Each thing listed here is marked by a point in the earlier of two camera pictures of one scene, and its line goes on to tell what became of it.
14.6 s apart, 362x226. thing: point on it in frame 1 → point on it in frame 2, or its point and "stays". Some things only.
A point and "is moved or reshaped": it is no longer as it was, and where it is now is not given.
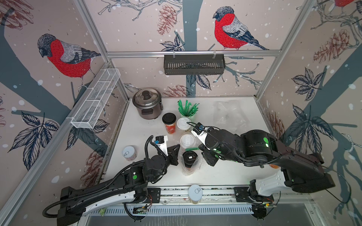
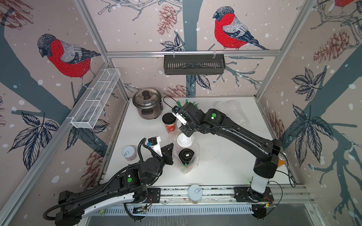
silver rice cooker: [147, 101] stays
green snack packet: [102, 211] stays
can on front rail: [195, 193] stays
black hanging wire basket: [193, 64] stays
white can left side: [129, 153] stays
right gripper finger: [209, 156] → [187, 129]
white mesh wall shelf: [87, 114] stays
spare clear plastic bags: [229, 115] stays
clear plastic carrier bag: [190, 159] is moved or reshaped
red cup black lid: [169, 119] stays
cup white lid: [187, 141] is moved or reshaped
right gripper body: [238, 158] → [194, 125]
